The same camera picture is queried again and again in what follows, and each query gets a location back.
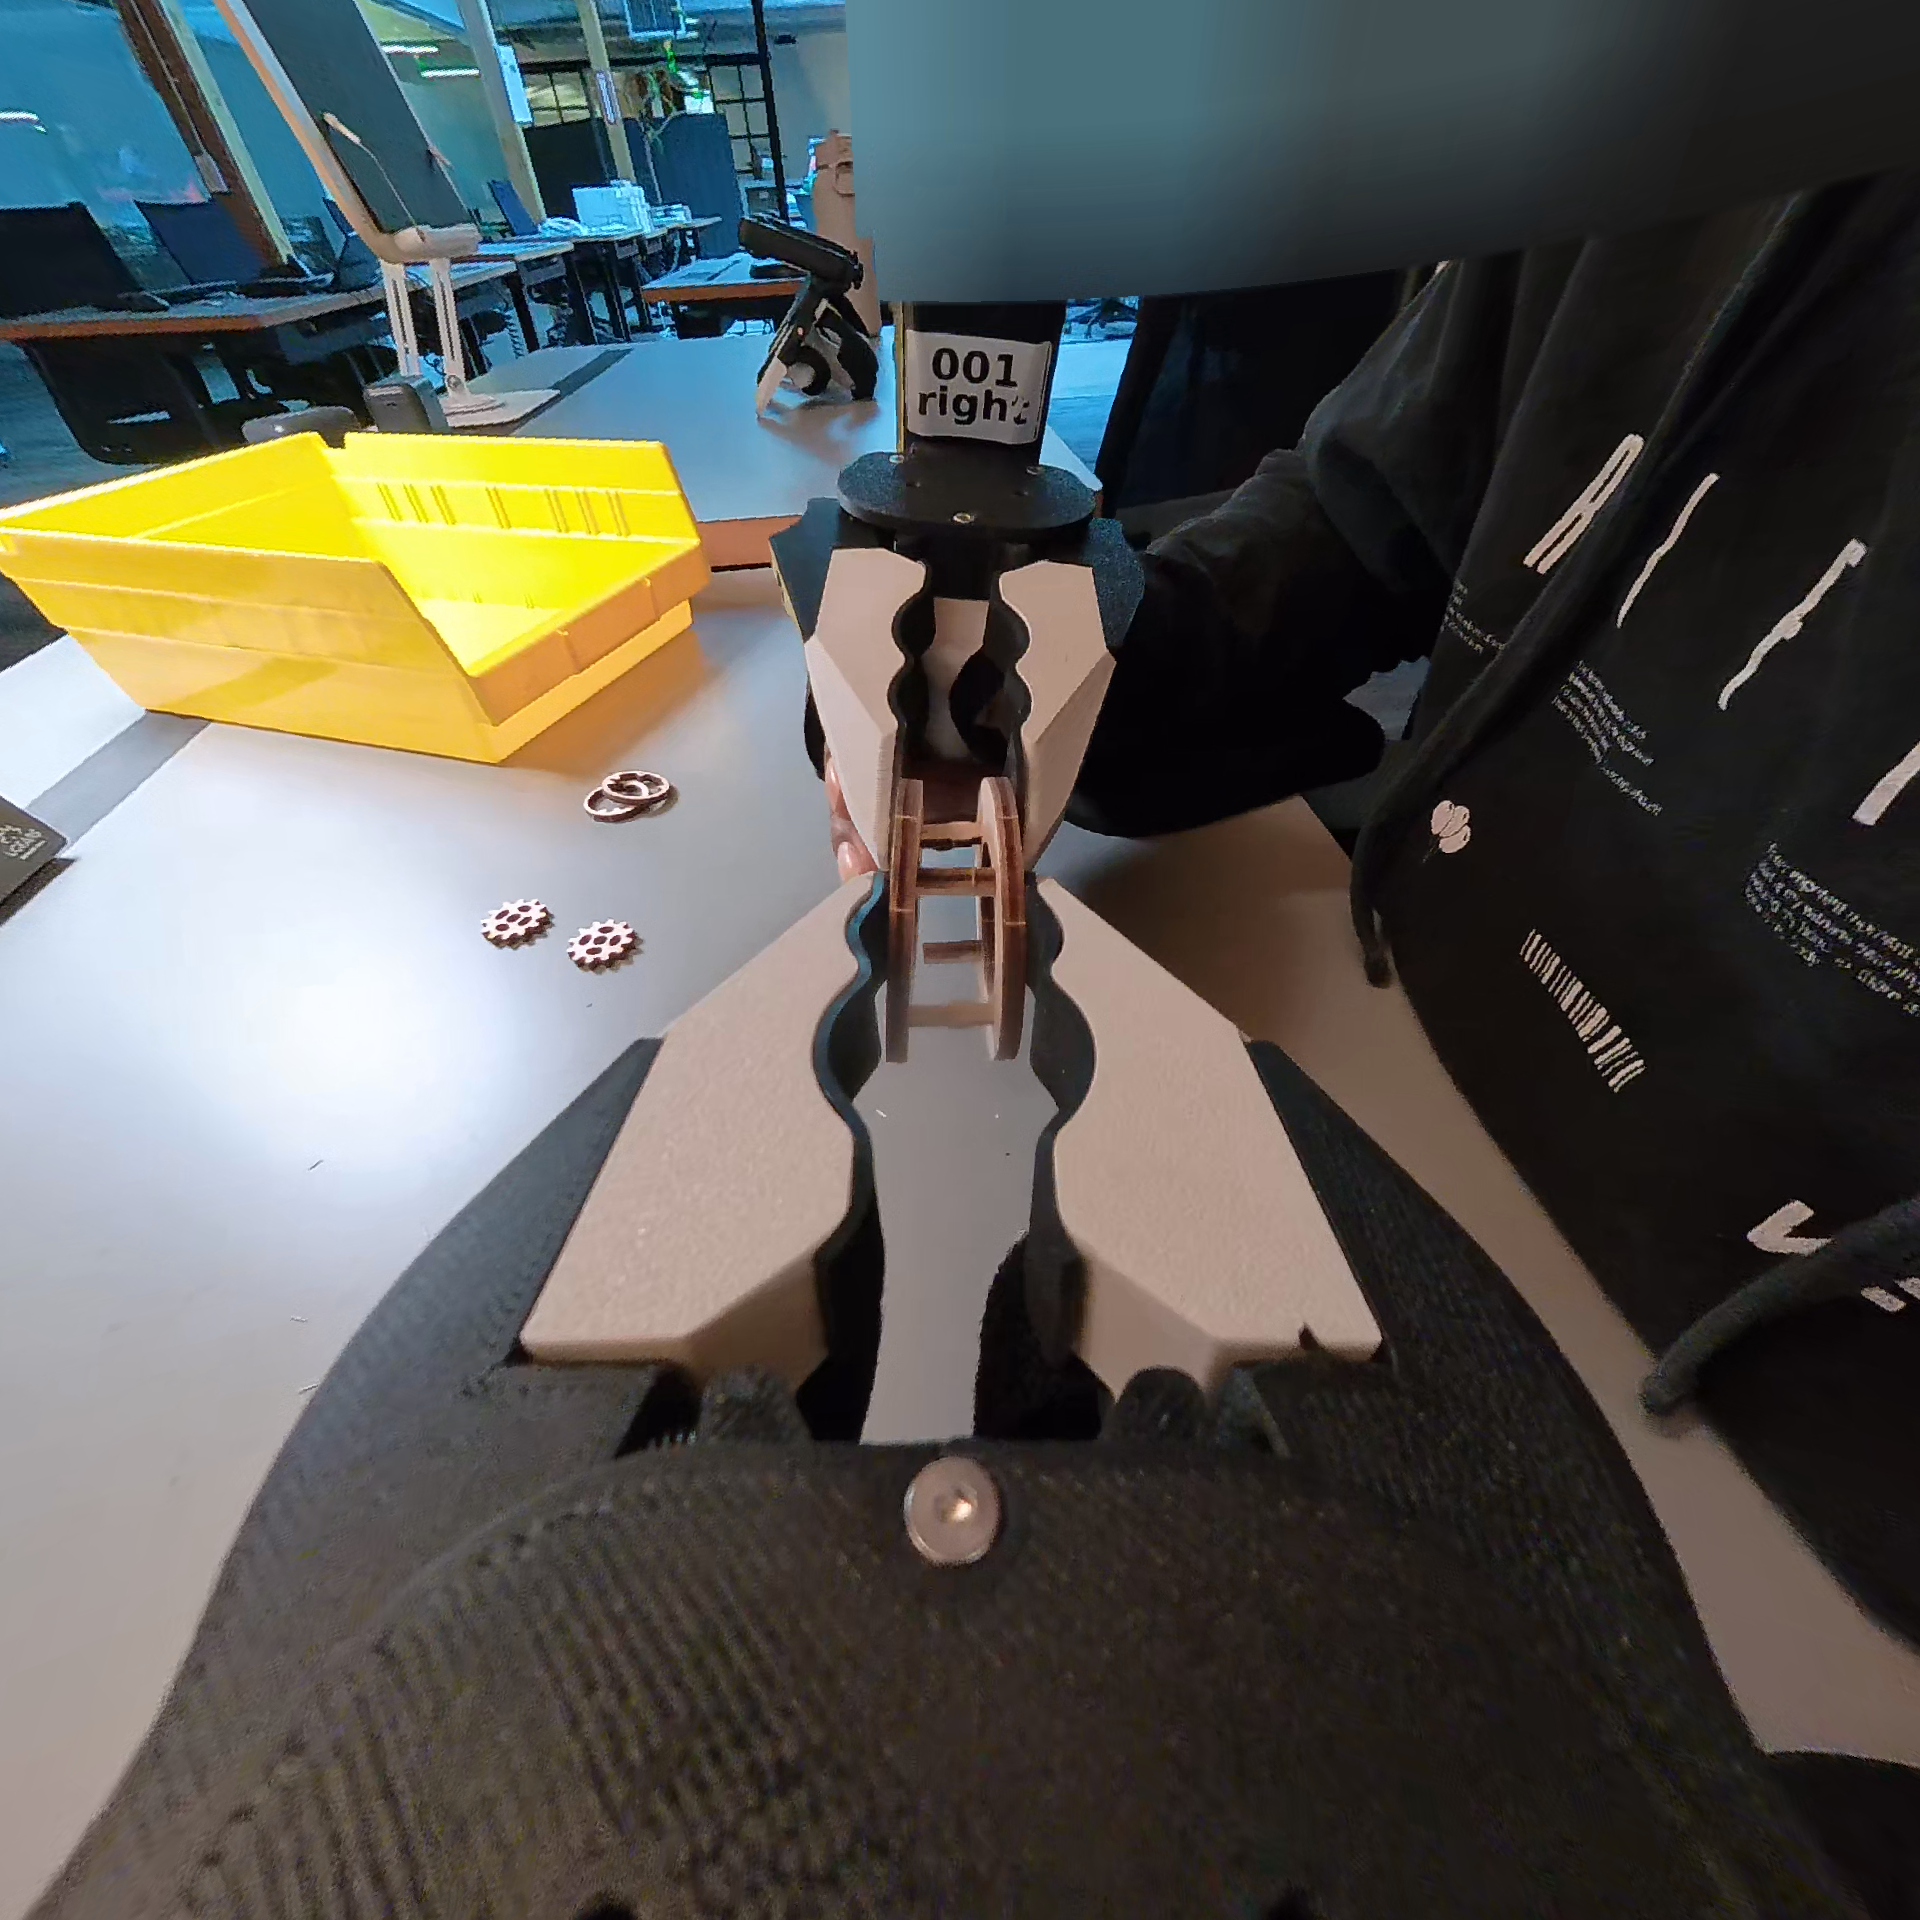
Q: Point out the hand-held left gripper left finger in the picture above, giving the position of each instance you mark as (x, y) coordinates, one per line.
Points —
(707, 1200)

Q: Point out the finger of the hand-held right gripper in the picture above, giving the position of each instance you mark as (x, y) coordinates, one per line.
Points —
(858, 677)
(1073, 677)

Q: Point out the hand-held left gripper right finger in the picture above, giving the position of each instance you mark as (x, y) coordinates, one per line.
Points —
(1202, 1200)

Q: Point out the wooden spool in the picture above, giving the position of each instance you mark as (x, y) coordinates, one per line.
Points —
(898, 962)

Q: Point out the person's left forearm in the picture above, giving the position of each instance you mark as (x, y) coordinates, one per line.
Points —
(1860, 1846)

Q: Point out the person's right forearm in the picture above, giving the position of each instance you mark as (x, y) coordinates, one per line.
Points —
(1259, 661)

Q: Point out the background wooden desk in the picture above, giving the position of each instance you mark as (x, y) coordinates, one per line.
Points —
(722, 275)
(226, 309)

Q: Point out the person's right hand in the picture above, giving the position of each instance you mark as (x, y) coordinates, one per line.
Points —
(846, 827)

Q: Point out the wooden gear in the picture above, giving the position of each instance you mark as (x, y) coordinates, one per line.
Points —
(587, 953)
(495, 932)

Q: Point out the black white device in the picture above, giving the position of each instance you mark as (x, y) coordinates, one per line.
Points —
(802, 256)

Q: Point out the yellow plastic bin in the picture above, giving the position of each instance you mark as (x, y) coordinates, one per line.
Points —
(299, 627)

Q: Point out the person's black hoodie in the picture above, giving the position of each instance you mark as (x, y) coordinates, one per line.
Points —
(1649, 827)

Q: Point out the black screen on stand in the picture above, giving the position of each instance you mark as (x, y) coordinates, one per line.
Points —
(362, 105)

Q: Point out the dark puzzle kit box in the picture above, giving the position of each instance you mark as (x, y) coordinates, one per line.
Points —
(29, 856)

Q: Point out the black office chair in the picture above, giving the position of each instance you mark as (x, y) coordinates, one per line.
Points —
(202, 240)
(67, 251)

